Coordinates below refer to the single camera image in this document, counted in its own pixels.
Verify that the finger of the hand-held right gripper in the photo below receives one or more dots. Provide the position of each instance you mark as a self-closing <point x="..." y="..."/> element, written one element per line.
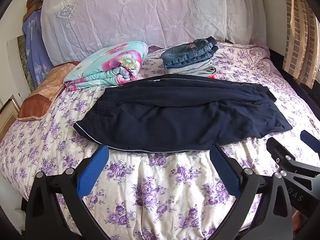
<point x="310" y="140"/>
<point x="277" y="152"/>

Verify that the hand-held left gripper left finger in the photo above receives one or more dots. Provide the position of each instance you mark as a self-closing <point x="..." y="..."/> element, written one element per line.
<point x="92" y="171"/>

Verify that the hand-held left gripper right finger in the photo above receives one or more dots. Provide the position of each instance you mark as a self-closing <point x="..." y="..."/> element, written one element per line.
<point x="225" y="172"/>

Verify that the navy blue pants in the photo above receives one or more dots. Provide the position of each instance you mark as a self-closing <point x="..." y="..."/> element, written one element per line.
<point x="175" y="120"/>

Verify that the folded grey pants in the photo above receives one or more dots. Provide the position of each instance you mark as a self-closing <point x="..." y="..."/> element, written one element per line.
<point x="200" y="67"/>

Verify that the person's right hand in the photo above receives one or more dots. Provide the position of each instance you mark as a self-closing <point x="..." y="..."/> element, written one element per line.
<point x="298" y="220"/>

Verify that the purple floral bedsheet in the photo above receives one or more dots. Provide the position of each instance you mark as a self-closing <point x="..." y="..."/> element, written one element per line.
<point x="150" y="180"/>

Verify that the brown pillow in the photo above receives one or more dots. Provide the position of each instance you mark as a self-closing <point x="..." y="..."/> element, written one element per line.
<point x="45" y="92"/>

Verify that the folded red garment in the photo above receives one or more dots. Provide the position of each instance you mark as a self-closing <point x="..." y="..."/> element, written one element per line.
<point x="213" y="76"/>

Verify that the beige checked curtain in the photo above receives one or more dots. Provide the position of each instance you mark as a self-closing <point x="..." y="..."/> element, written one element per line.
<point x="300" y="35"/>

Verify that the folded floral quilt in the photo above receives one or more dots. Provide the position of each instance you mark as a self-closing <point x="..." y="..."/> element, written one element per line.
<point x="110" y="65"/>

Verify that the folded blue jeans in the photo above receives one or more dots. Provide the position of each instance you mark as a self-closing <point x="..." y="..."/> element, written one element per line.
<point x="185" y="53"/>

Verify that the green patterned panel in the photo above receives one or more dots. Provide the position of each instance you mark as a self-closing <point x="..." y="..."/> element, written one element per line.
<point x="21" y="60"/>

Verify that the blue patterned hanging cloth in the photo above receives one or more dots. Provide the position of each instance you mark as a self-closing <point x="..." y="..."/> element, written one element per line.
<point x="36" y="50"/>

